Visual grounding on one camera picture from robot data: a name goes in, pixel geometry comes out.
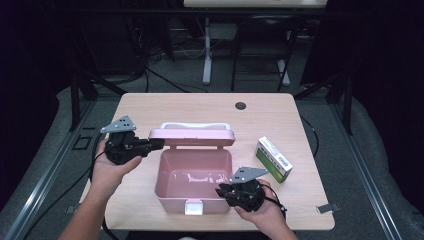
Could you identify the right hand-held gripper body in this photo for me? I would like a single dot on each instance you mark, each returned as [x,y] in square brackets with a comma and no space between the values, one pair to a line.
[245,196]

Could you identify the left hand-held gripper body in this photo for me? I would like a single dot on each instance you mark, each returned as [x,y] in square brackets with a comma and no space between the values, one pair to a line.
[121,150]

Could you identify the white and green medicine box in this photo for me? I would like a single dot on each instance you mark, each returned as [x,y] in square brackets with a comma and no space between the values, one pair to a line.
[278,163]

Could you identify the person's right hand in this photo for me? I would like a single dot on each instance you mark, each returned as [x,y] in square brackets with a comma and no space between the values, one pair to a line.
[268,213]

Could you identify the person's left hand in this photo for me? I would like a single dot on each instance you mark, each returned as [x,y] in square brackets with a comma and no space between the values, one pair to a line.
[108,176]

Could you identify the black metal stand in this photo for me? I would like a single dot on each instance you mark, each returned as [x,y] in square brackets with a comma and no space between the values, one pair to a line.
[75,100]
[348,106]

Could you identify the round table grommet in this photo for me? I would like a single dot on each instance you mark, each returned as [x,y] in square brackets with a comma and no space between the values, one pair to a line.
[240,106]

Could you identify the white desk leg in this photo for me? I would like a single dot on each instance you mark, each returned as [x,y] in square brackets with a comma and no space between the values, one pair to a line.
[284,73]
[207,60]

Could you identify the black chair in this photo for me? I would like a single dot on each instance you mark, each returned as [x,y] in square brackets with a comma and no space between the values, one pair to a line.
[266,30]

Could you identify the white desk top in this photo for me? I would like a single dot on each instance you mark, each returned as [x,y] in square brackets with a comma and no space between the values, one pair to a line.
[253,3]

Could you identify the grey floor rail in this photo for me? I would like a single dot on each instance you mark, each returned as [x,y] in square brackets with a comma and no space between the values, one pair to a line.
[363,170]
[50,170]

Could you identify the grey metal bracket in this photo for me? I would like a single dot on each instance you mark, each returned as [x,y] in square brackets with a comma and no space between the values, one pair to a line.
[71,209]
[328,208]

